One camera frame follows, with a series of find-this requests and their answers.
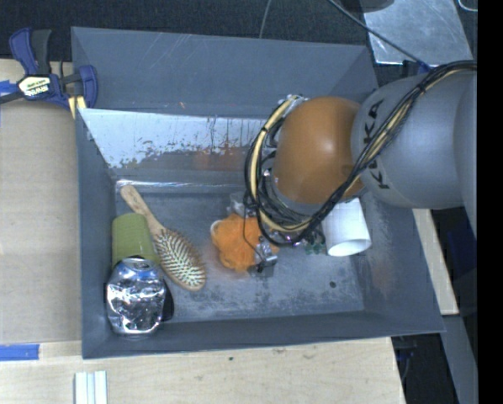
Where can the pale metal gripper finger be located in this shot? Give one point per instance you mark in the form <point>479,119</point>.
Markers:
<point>237,203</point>
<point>265,260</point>

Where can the grey metal bin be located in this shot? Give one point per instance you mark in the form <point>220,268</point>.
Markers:
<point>276,293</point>

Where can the orange mesh bath sponge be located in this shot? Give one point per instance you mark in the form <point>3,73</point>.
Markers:
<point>232,242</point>

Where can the white plastic cup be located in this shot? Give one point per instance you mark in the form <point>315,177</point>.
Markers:
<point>347,232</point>

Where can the wooden hairbrush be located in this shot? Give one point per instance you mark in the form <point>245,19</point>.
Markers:
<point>178,259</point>

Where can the green plastic cup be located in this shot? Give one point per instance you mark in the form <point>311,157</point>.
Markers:
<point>131,236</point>

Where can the crushed silver can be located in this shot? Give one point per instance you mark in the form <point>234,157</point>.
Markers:
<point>136,297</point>

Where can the pale wood flat board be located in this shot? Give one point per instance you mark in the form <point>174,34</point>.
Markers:
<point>37,225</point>

